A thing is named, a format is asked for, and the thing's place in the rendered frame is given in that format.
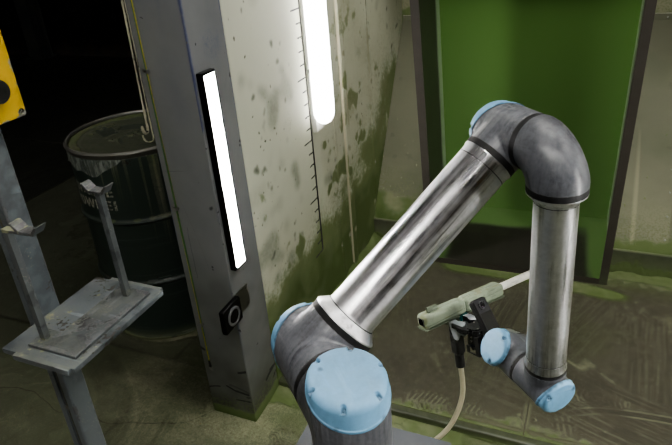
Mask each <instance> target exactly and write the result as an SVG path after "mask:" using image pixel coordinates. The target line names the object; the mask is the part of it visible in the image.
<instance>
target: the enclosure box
mask: <svg viewBox="0 0 672 445"><path fill-rule="evenodd" d="M656 5H657V0H410V14H411V28H412V41H413V55H414V69H415V83H416V97H417V111H418V125H419V138H420V152H421V166H422V180H423V192H424V190H425V189H426V188H427V187H428V186H429V185H430V184H431V183H432V181H433V180H434V179H435V178H436V177H437V176H438V175H439V173H440V172H441V171H442V170H443V169H444V168H445V167H446V166H447V164H448V163H449V162H450V161H451V160H452V159H453V158H454V156H455V155H456V154H457V153H458V152H459V151H460V150H461V149H462V147H463V146H464V145H465V142H466V141H467V140H468V139H469V137H470V136H469V128H471V125H470V123H471V121H472V119H473V117H474V115H475V114H476V113H477V112H478V111H479V110H480V109H481V108H482V107H483V106H485V105H486V104H488V103H490V102H493V101H497V100H506V101H510V102H517V103H520V104H522V105H524V106H525V107H527V108H530V109H533V110H535V111H538V112H541V113H543V114H547V115H550V116H553V117H555V118H557V119H558V120H560V121H561V122H562V123H564V124H565V125H566V126H567V127H568V128H569V130H570V131H571V132H572V133H573V134H574V136H575V138H576V139H577V141H578V143H579V144H580V146H581V148H582V150H583V153H584V155H585V158H586V160H587V163H588V167H589V172H590V182H591V183H590V194H589V197H588V198H587V199H586V200H585V201H583V202H581V203H580V209H579V221H578V232H577V244H576V256H575V267H574V279H573V281H579V282H586V283H593V284H601V285H607V281H608V275H609V270H610V264H611V258H612V253H613V247H614V241H615V236H616V230H617V225H618V219H619V213H620V208H621V202H622V196H623V191H624V185H625V179H626V174H627V168H628V162H629V157H630V151H631V146H632V140H633V134H634V129H635V123H636V117H637V112H638V106H639V100H640V95H641V89H642V84H643V78H644V72H645V67H646V61H647V55H648V50H649V44H650V38H651V33H652V27H653V21H654V16H655V10H656ZM532 209H533V200H532V199H531V198H529V197H528V196H527V194H526V192H525V177H524V175H523V172H522V171H521V169H519V168H518V169H517V171H516V172H515V173H514V174H513V175H512V176H511V177H510V178H509V179H508V180H506V181H505V182H504V183H503V184H502V186H501V187H500V188H499V189H498V190H497V191H496V192H495V193H494V195H493V196H492V197H491V198H490V199H489V200H488V201H487V202H486V204H485V205H484V206H483V207H482V208H481V209H480V210H479V212H478V213H477V214H476V215H475V216H474V217H473V218H472V219H471V221H470V222H469V223H468V224H467V225H466V226H465V227H464V228H463V230H462V231H461V232H460V233H459V234H458V235H457V236H456V238H455V239H454V240H453V241H452V242H451V243H450V244H449V245H448V247H447V248H446V249H445V250H444V251H443V252H442V253H441V254H440V256H439V257H438V258H437V259H436V260H435V261H434V262H440V263H447V264H455V265H462V266H469V267H476V268H484V269H491V270H498V271H506V272H513V273H520V274H522V273H524V272H526V271H529V270H530V253H531V231H532Z"/></svg>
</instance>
